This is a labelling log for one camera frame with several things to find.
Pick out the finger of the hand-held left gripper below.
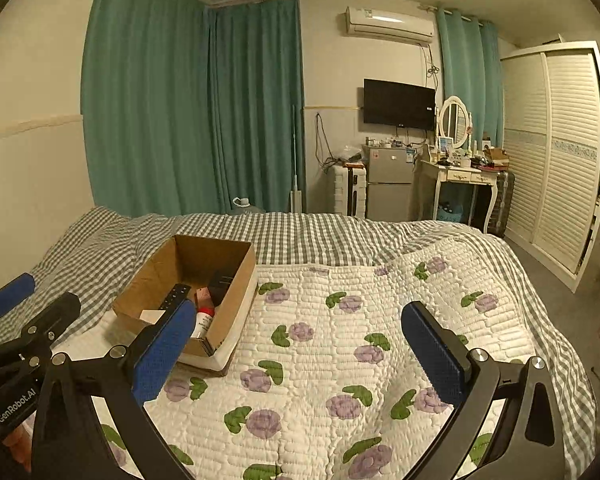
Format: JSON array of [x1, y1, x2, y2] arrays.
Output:
[[0, 272, 36, 329], [0, 291, 81, 352]]

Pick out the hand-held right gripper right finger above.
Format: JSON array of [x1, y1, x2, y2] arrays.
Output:
[[400, 301, 567, 480]]

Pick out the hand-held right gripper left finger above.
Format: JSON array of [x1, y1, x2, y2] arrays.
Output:
[[30, 299, 198, 480]]

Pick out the red capped white bottle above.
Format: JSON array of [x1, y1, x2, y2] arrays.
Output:
[[190, 306, 217, 340]]

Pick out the black remote control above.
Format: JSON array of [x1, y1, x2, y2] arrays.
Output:
[[157, 284, 193, 313]]

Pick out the cardboard box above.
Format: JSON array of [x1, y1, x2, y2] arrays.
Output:
[[111, 234, 258, 357]]

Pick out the small black box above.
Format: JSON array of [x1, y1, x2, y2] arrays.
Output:
[[207, 271, 238, 306]]

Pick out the person's left hand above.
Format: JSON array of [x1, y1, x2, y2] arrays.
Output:
[[1, 432, 31, 464]]

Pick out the floral quilted bed cover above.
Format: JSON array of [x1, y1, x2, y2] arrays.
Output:
[[25, 259, 588, 480]]

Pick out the grey suitcase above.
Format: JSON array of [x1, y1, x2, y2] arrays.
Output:
[[490, 170, 516, 238]]

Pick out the silver mini fridge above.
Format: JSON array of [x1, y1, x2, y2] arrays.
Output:
[[362, 144, 416, 221]]

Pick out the white dressing table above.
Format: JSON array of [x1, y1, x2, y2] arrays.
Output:
[[420, 157, 503, 235]]

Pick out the white suitcase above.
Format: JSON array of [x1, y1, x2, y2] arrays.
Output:
[[332, 165, 368, 218]]

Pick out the white mop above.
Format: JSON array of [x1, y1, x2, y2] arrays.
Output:
[[287, 105, 304, 213]]

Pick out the brown box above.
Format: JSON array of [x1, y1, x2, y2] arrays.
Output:
[[482, 146, 510, 171]]

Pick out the white louvred wardrobe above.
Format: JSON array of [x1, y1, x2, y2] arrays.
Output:
[[500, 41, 600, 293]]

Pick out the oval white mirror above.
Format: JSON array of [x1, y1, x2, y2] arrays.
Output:
[[438, 96, 471, 150]]

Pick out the green curtain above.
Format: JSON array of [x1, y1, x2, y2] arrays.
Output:
[[207, 0, 306, 216], [80, 0, 216, 218]]

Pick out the light teal curtain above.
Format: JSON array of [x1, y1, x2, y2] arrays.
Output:
[[435, 7, 503, 153]]

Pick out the white air conditioner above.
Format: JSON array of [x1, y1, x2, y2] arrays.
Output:
[[345, 6, 436, 45]]

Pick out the hanging black cables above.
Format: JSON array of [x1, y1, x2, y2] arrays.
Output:
[[314, 112, 336, 168]]

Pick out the black wall television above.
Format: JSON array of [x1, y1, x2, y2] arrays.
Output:
[[362, 78, 437, 131]]

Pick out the air conditioner cable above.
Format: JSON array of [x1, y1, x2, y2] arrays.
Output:
[[422, 44, 440, 89]]

